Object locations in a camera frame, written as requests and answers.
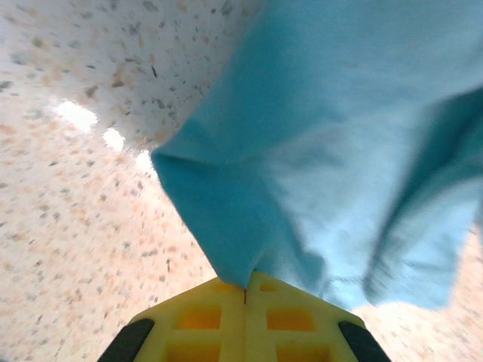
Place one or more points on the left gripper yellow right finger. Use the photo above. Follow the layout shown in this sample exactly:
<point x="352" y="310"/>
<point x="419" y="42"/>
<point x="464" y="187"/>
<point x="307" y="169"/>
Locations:
<point x="294" y="320"/>

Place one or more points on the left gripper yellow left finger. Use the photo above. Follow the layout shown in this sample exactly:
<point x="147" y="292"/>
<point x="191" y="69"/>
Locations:
<point x="196" y="324"/>

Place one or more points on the light blue printed t-shirt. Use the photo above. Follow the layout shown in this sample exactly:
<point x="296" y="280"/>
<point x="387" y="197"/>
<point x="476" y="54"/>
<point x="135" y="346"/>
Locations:
<point x="320" y="132"/>

